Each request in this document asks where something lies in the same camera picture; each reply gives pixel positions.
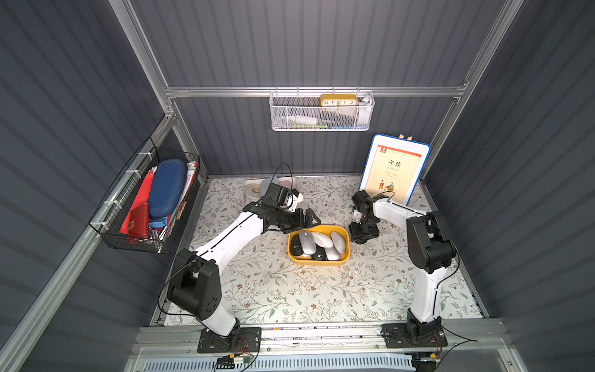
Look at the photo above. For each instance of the pink case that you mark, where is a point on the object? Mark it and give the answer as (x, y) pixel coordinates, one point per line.
(296, 197)

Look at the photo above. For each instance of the white tape roll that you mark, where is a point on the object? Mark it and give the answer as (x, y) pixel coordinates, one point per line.
(251, 191)

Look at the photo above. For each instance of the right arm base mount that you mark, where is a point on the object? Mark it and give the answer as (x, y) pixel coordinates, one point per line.
(413, 334)

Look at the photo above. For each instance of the grey pencil case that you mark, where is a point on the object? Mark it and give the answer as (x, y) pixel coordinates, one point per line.
(265, 184)

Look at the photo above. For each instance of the silver mouse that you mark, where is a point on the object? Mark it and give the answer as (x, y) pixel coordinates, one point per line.
(307, 242)

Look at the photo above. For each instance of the small white mouse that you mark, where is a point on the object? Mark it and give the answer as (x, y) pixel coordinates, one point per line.
(332, 254)

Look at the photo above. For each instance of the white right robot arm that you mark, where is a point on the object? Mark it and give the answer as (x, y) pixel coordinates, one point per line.
(429, 248)

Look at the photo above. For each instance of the yellow storage box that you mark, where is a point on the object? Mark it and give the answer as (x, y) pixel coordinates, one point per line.
(325, 229)

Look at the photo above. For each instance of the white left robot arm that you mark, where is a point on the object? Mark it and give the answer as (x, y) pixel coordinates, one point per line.
(195, 284)

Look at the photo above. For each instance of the black wire side basket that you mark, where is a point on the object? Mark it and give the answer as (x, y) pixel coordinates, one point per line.
(165, 234)

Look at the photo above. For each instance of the red folder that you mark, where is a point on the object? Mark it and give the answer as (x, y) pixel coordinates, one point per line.
(137, 219)

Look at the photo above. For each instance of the beige book with red stripe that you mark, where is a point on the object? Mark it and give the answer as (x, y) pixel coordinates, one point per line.
(391, 172)

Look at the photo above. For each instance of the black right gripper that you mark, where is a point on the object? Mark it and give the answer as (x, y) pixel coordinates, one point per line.
(364, 231)

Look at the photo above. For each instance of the floral table mat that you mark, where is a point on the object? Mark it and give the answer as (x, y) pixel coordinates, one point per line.
(262, 285)

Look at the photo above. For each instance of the yellow clock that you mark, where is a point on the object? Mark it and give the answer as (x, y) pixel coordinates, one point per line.
(338, 100)

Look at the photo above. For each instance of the white wire wall basket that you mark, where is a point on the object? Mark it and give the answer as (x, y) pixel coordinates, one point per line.
(297, 110)

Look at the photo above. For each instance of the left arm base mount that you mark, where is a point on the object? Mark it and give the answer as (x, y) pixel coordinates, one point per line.
(244, 339)

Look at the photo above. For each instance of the blue oval case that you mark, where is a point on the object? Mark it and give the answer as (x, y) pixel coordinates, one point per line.
(168, 183)

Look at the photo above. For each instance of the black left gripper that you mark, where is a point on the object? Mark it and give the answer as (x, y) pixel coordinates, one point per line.
(297, 221)

